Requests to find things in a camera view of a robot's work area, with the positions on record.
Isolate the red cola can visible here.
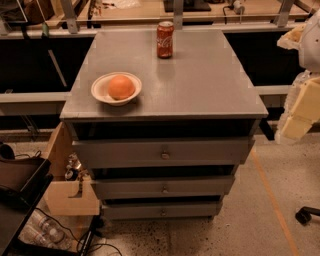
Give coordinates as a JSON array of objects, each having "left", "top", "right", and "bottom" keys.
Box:
[{"left": 157, "top": 21, "right": 174, "bottom": 59}]

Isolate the black office chair wheel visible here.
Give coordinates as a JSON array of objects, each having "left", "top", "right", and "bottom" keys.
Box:
[{"left": 295, "top": 206, "right": 320, "bottom": 225}]

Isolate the grey drawer cabinet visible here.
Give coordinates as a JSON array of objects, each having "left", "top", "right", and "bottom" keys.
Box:
[{"left": 60, "top": 30, "right": 267, "bottom": 206}]

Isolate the top grey drawer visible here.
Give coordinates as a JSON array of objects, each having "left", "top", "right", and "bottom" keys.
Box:
[{"left": 72, "top": 137, "right": 254, "bottom": 169}]

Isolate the middle grey drawer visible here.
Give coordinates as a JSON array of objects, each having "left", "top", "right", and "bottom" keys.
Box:
[{"left": 92, "top": 176, "right": 234, "bottom": 199}]

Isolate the orange fruit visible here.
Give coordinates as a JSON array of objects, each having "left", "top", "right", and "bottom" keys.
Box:
[{"left": 108, "top": 75, "right": 135, "bottom": 100}]

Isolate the bottom grey drawer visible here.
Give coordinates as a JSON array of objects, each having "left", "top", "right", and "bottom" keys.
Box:
[{"left": 101, "top": 202, "right": 222, "bottom": 220}]

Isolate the grey metal shelf rail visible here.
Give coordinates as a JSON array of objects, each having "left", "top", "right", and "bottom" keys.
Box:
[{"left": 0, "top": 92, "right": 70, "bottom": 116}]

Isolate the clear plastic bottle on floor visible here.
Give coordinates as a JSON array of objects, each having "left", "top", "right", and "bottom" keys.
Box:
[{"left": 31, "top": 211, "right": 66, "bottom": 244}]

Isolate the black cart on left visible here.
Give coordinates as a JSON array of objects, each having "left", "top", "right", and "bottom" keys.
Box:
[{"left": 0, "top": 158, "right": 53, "bottom": 256}]

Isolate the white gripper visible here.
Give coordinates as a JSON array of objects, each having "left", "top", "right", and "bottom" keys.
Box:
[{"left": 277, "top": 10, "right": 320, "bottom": 140}]

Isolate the grey drawer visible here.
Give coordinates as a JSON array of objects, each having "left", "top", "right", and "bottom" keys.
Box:
[
  {"left": 72, "top": 137, "right": 254, "bottom": 169},
  {"left": 101, "top": 202, "right": 222, "bottom": 220},
  {"left": 92, "top": 176, "right": 234, "bottom": 199}
]

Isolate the black cable on floor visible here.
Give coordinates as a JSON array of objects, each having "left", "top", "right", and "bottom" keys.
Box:
[{"left": 34, "top": 207, "right": 124, "bottom": 256}]

